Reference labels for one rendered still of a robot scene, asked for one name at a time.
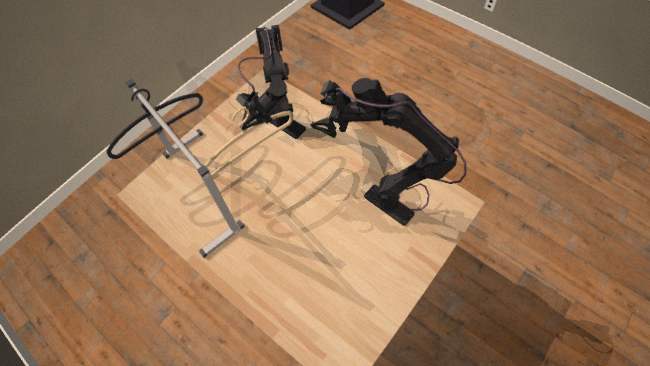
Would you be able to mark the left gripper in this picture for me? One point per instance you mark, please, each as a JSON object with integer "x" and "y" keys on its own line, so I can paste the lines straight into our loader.
{"x": 342, "y": 113}

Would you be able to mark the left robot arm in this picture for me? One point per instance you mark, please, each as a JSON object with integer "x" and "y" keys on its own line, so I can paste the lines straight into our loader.
{"x": 404, "y": 117}

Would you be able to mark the black wire hanger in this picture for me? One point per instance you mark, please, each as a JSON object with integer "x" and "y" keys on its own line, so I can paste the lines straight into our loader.
{"x": 129, "y": 127}

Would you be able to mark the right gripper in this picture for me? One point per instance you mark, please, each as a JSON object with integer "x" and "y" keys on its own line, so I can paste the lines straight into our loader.
{"x": 264, "y": 101}

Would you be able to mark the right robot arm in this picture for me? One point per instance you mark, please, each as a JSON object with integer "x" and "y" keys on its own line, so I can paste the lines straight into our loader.
{"x": 274, "y": 65}

